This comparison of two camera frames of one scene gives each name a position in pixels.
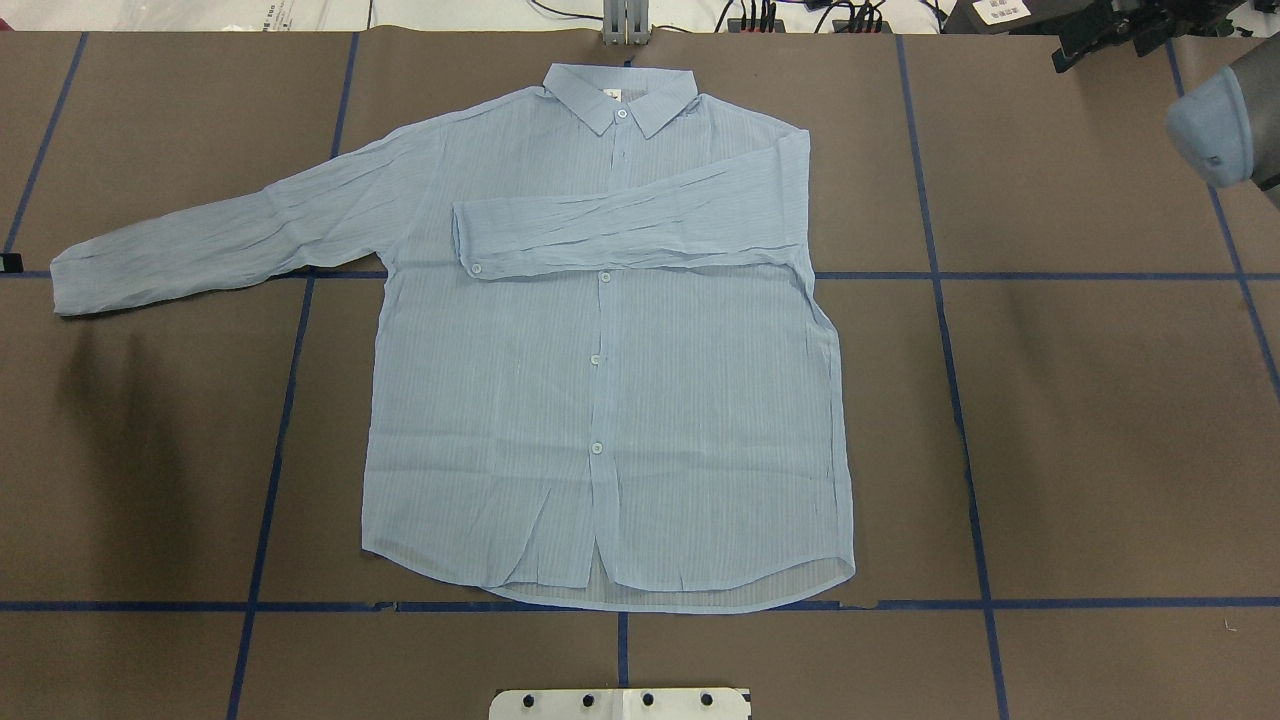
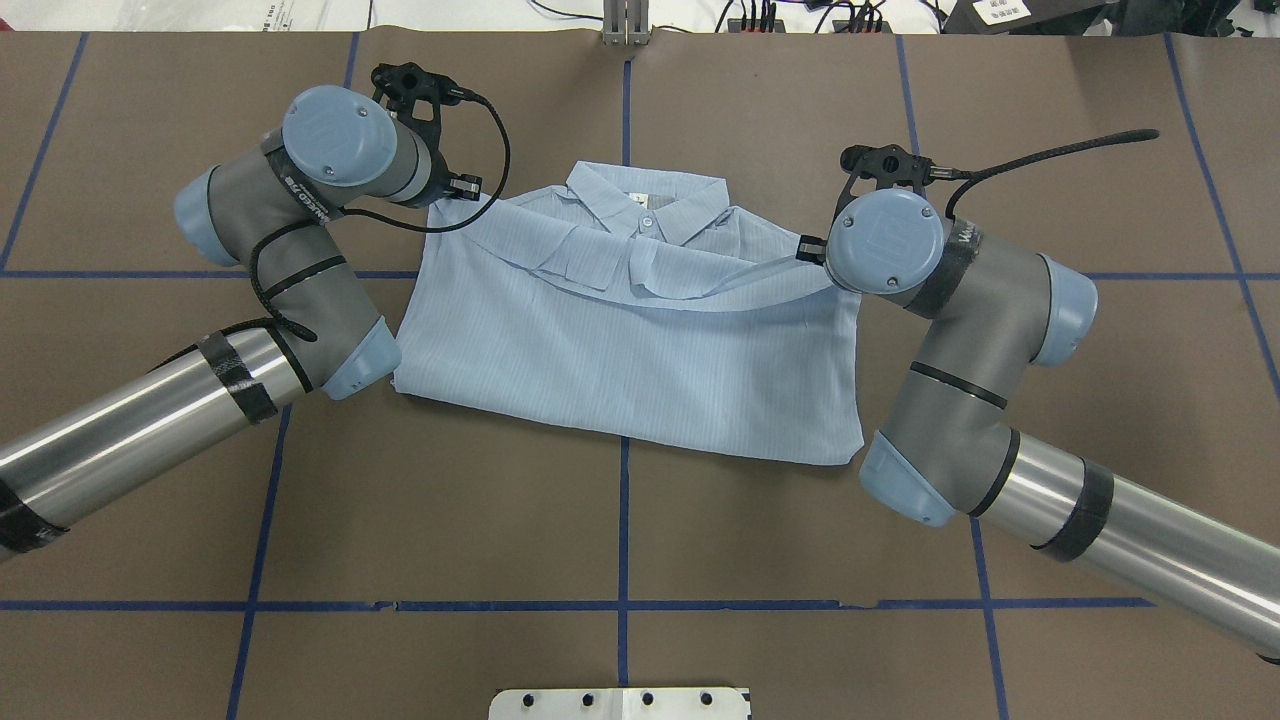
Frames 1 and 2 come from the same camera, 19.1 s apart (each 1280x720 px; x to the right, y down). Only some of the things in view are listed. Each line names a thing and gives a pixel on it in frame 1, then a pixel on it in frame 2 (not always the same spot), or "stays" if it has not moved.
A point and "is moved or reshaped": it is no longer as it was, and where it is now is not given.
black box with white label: [1014, 17] stays
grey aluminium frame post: [626, 22] stays
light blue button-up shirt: [599, 374] is moved or reshaped
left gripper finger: [12, 263] -> [468, 186]
